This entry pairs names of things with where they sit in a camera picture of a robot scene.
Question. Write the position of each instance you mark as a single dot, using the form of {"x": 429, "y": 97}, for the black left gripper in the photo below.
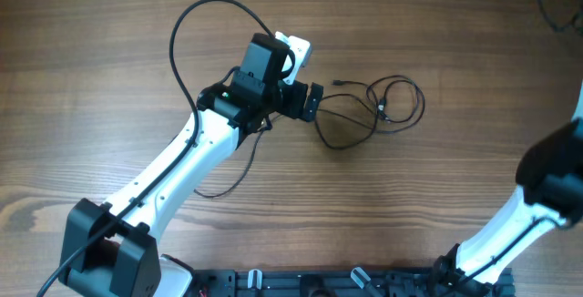
{"x": 312, "y": 101}

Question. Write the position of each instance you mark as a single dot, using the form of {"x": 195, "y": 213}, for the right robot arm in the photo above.
{"x": 548, "y": 197}

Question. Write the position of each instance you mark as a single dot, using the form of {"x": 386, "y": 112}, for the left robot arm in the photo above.
{"x": 111, "y": 248}

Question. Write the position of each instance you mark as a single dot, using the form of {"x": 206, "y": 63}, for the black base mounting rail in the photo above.
{"x": 230, "y": 283}

